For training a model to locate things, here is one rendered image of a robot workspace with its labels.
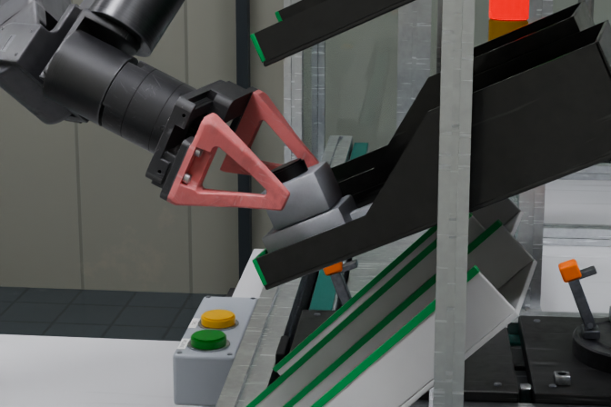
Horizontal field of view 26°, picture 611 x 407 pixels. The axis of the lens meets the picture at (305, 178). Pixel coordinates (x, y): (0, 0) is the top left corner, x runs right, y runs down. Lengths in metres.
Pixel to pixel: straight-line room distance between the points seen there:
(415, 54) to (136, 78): 1.52
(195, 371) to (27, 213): 3.42
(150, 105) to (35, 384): 0.78
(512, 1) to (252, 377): 0.52
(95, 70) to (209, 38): 3.61
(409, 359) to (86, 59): 0.32
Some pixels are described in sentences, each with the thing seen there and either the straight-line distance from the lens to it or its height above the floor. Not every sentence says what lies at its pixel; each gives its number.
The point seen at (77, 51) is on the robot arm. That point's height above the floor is 1.35.
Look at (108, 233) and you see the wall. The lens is 4.79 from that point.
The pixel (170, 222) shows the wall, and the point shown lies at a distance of 4.73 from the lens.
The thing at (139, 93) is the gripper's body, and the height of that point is 1.32.
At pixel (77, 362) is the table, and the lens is 1.75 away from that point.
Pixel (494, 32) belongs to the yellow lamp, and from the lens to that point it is 1.56.
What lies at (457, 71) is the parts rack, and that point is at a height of 1.35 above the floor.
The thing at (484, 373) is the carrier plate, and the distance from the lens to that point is 1.40.
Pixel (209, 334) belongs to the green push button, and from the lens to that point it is 1.49.
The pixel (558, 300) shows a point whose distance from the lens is 2.00.
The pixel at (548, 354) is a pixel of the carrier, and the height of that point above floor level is 0.97.
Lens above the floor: 1.48
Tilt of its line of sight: 13 degrees down
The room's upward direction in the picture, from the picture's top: straight up
